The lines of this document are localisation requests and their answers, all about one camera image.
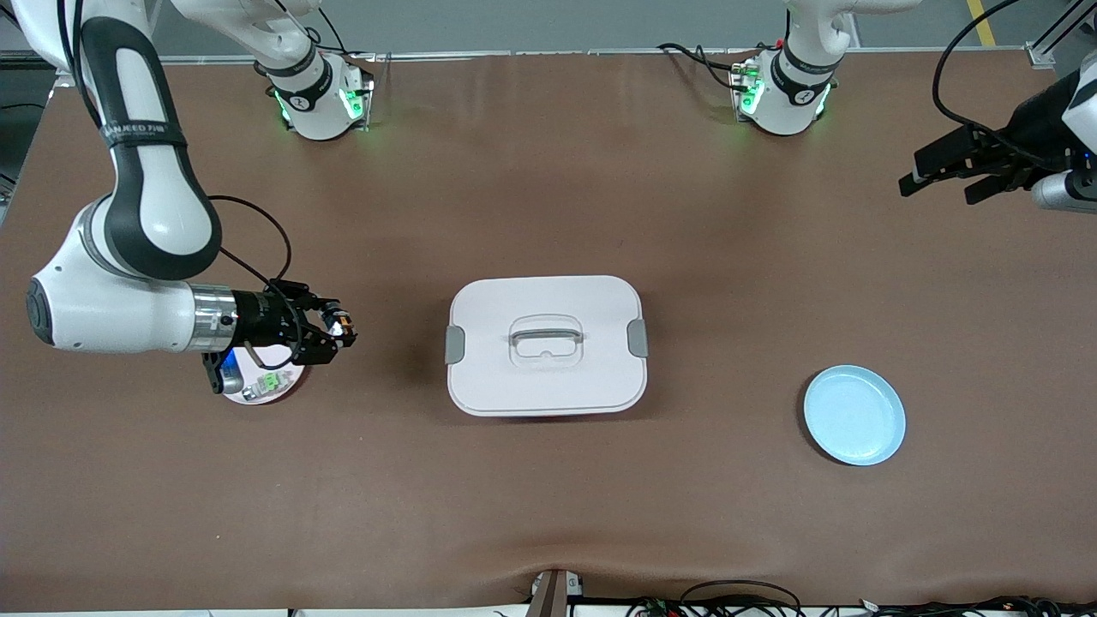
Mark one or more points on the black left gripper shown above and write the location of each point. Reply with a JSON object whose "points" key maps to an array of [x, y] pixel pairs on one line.
{"points": [[1033, 121]]}

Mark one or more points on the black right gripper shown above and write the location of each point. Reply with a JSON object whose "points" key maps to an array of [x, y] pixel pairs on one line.
{"points": [[259, 315]]}

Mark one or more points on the orange black switch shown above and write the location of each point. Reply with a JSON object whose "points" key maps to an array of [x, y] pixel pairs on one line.
{"points": [[341, 323]]}

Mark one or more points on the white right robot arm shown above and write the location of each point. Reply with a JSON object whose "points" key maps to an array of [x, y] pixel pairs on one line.
{"points": [[146, 214]]}

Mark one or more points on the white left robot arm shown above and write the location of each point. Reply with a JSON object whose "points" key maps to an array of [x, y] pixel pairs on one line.
{"points": [[793, 94]]}

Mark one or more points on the white lidded box grey clips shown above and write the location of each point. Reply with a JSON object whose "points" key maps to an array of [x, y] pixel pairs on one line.
{"points": [[548, 377]]}

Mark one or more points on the pink round plate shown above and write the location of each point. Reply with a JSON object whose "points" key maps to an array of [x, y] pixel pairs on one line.
{"points": [[287, 381]]}

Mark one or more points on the light blue round plate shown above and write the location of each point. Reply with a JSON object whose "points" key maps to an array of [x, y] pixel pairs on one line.
{"points": [[854, 416]]}

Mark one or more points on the brown table mat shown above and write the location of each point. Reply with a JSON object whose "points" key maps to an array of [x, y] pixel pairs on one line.
{"points": [[548, 497]]}

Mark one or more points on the green switch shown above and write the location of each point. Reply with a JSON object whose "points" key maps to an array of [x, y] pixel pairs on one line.
{"points": [[267, 385]]}

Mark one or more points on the aluminium frame profile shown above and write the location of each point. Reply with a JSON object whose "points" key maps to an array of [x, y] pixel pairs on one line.
{"points": [[1041, 56]]}

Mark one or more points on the brown post with bracket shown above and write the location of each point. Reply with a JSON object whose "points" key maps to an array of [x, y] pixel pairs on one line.
{"points": [[548, 596]]}

